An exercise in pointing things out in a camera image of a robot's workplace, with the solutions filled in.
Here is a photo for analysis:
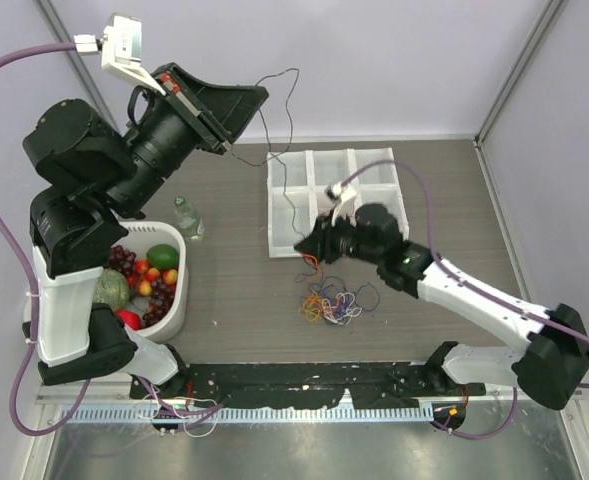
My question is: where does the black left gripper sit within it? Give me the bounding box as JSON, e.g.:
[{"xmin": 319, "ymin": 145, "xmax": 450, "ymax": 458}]
[{"xmin": 104, "ymin": 62, "xmax": 269, "ymax": 216}]

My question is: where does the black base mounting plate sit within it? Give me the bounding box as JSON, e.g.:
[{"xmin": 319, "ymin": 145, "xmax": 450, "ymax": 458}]
[{"xmin": 129, "ymin": 360, "xmax": 488, "ymax": 409}]

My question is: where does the green melon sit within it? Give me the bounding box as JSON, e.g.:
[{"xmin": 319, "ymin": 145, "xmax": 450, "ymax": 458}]
[{"xmin": 92, "ymin": 269, "xmax": 130, "ymax": 311}]

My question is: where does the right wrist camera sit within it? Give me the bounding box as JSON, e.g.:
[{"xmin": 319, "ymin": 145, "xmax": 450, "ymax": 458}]
[{"xmin": 325, "ymin": 183, "xmax": 358, "ymax": 224}]

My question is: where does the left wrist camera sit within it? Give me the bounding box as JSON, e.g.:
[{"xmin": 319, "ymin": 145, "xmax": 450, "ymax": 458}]
[{"xmin": 73, "ymin": 13, "xmax": 166, "ymax": 96}]

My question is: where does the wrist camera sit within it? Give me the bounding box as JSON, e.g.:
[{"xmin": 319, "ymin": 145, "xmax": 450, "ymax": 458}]
[
  {"xmin": 73, "ymin": 13, "xmax": 166, "ymax": 96},
  {"xmin": 325, "ymin": 183, "xmax": 358, "ymax": 224}
]

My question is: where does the white six-compartment organizer tray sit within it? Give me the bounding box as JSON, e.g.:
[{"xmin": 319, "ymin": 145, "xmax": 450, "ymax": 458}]
[{"xmin": 266, "ymin": 147, "xmax": 410, "ymax": 258}]

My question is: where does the white slotted cable duct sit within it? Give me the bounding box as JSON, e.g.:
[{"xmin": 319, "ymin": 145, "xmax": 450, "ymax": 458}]
[{"xmin": 69, "ymin": 403, "xmax": 434, "ymax": 424}]

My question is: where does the white plastic fruit basket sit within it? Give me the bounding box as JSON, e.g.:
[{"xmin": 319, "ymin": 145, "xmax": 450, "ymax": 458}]
[{"xmin": 33, "ymin": 221, "xmax": 189, "ymax": 358}]

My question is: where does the dark grape bunch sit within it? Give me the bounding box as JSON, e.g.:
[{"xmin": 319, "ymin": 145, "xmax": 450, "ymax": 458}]
[{"xmin": 142, "ymin": 279, "xmax": 176, "ymax": 328}]

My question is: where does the black cable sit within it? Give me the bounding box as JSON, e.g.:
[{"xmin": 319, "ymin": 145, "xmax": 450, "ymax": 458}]
[{"xmin": 226, "ymin": 68, "xmax": 310, "ymax": 251}]

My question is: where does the clear plastic bottle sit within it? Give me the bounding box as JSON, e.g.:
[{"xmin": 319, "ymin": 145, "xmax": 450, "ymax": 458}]
[{"xmin": 174, "ymin": 196, "xmax": 205, "ymax": 242}]

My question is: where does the green lime fruit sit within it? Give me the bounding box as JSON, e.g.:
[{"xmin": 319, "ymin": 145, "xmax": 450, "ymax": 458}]
[{"xmin": 146, "ymin": 244, "xmax": 180, "ymax": 270}]

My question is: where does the red apple fruit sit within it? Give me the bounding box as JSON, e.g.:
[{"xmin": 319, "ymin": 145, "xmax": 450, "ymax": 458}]
[{"xmin": 116, "ymin": 309, "xmax": 142, "ymax": 331}]

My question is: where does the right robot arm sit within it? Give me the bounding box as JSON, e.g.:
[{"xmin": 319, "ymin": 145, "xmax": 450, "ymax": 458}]
[{"xmin": 294, "ymin": 203, "xmax": 589, "ymax": 410}]

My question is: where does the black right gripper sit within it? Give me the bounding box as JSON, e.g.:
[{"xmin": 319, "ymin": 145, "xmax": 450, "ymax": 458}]
[{"xmin": 295, "ymin": 209, "xmax": 382, "ymax": 267}]

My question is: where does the red grape bunch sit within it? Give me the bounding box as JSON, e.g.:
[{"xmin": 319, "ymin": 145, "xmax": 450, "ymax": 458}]
[{"xmin": 107, "ymin": 245, "xmax": 136, "ymax": 276}]

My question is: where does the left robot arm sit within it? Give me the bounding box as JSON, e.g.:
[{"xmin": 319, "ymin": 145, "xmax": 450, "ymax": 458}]
[{"xmin": 23, "ymin": 63, "xmax": 268, "ymax": 399}]

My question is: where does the tangled multicolour cable pile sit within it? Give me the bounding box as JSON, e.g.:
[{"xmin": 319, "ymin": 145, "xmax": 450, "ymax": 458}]
[{"xmin": 296, "ymin": 272, "xmax": 380, "ymax": 327}]

